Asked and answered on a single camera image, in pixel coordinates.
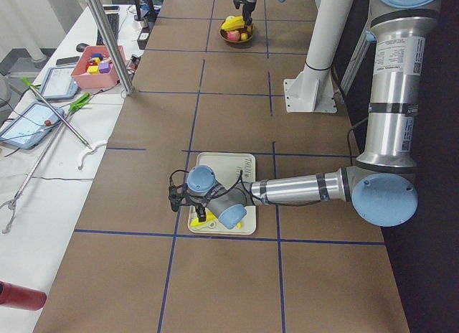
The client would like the red apple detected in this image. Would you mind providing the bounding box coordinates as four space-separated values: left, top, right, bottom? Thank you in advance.
227 30 240 42

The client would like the pink plastic bin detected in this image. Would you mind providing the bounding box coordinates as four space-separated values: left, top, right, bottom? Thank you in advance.
71 45 119 89

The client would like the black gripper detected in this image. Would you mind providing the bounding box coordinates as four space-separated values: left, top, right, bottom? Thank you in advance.
190 195 212 222
242 0 257 25

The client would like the long reacher grabber tool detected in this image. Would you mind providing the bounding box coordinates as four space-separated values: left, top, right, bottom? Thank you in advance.
1 123 63 234

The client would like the yellow toy cube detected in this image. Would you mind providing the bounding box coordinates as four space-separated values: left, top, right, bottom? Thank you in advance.
87 65 99 75

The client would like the green handled reacher tool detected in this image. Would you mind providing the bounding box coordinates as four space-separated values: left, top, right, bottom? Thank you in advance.
21 78 91 149

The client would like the tablet in blue case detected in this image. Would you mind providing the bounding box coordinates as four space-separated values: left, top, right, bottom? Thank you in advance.
39 66 79 100

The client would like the aluminium frame post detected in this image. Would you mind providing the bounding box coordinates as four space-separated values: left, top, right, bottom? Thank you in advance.
86 0 134 96

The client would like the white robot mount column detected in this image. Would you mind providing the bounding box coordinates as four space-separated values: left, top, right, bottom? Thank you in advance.
283 0 354 113

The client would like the white hook part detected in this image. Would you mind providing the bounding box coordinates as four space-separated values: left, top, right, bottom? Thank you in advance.
77 140 108 171

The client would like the white rectangular plate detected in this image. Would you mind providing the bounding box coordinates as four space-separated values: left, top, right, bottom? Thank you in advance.
187 152 257 235

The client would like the yellow banana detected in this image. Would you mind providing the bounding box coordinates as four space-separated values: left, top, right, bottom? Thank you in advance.
189 211 243 230
221 16 245 32

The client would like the purple toy cube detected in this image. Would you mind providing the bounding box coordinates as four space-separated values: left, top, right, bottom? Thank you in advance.
98 62 110 74

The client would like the black keyboard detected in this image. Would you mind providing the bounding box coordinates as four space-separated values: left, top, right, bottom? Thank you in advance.
96 14 119 45

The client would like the red bottle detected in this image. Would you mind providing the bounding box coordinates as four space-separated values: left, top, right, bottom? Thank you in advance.
1 281 47 311

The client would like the brown wicker basket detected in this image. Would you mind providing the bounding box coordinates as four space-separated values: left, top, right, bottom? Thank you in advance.
219 19 255 46

